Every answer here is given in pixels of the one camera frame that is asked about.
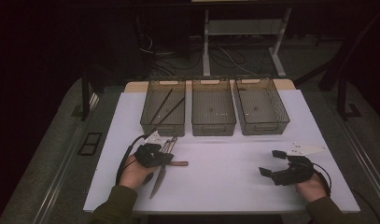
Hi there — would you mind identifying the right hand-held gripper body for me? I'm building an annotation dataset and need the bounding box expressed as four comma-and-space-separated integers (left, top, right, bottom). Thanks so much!
271, 142, 329, 187

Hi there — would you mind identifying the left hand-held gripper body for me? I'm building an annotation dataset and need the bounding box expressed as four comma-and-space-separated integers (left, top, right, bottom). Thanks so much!
134, 130, 163, 169

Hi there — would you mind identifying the silver metal knife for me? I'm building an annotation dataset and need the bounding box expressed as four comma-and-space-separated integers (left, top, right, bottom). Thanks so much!
148, 137, 173, 200

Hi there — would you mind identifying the smoky clear plastic bin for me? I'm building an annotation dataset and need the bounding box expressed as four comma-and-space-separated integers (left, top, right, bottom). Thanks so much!
140, 77, 187, 138
190, 77, 237, 137
232, 76, 290, 136

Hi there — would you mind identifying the black chopstick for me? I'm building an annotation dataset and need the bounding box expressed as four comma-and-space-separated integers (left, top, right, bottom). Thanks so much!
151, 96, 186, 131
148, 88, 174, 125

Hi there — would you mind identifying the person's right hand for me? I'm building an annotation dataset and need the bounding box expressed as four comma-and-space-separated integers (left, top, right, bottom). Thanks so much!
295, 174, 328, 203

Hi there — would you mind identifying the person's left hand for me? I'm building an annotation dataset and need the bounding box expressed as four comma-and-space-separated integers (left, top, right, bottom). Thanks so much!
119, 154, 157, 190

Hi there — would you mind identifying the white table cover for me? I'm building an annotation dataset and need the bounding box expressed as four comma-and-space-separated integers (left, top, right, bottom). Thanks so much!
83, 89, 361, 214

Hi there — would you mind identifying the black metal stand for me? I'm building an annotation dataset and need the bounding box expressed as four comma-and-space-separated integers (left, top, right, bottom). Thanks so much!
336, 74, 363, 120

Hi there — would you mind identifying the white metal stand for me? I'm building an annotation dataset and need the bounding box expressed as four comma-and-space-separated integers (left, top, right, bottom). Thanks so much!
202, 7, 293, 78

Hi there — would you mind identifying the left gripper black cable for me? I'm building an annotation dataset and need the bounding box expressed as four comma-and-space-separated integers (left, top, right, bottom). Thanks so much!
115, 133, 148, 186

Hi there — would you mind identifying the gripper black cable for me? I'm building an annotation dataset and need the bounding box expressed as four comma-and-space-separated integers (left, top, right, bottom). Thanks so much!
115, 133, 148, 186
312, 161, 333, 197

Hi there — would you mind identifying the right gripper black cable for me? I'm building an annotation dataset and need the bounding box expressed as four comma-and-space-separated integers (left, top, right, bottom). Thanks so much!
312, 161, 333, 197

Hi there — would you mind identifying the metal floor rail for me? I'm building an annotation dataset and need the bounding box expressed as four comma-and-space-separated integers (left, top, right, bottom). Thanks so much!
32, 92, 100, 224
336, 115, 380, 203

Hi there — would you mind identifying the black floor cable bundle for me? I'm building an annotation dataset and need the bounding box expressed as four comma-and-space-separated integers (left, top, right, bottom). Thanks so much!
137, 31, 204, 77

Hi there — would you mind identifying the white floor cable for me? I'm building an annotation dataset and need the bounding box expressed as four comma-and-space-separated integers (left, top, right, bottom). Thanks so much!
218, 46, 257, 76

